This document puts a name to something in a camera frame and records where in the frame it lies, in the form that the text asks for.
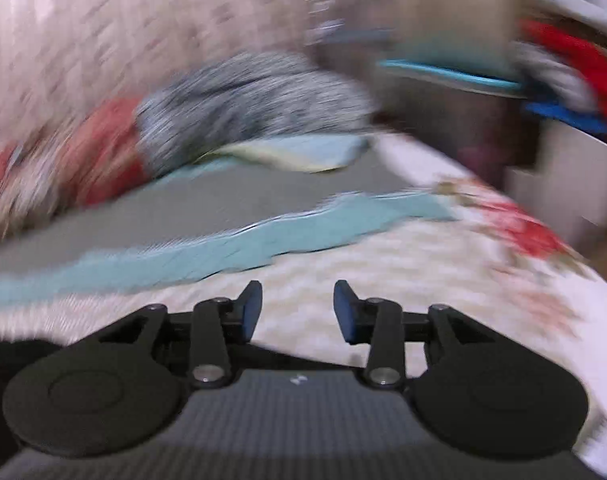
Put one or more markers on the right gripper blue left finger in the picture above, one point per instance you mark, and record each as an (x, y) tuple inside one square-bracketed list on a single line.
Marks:
[(250, 301)]

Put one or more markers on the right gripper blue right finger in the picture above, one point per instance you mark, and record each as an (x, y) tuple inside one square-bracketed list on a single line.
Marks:
[(346, 304)]

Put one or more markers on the patterned bedsheet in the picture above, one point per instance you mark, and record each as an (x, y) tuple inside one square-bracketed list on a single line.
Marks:
[(401, 221)]

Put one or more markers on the red floral rolled quilt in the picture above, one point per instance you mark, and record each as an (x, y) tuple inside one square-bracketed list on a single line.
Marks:
[(67, 167)]

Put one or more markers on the clear plastic storage bin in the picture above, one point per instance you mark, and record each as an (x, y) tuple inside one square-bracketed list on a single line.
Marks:
[(475, 120)]

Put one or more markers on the pink floral curtain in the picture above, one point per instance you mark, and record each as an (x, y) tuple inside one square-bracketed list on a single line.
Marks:
[(59, 59)]

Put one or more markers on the stack of colourful clothes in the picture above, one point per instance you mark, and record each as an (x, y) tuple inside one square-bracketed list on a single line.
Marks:
[(563, 46)]

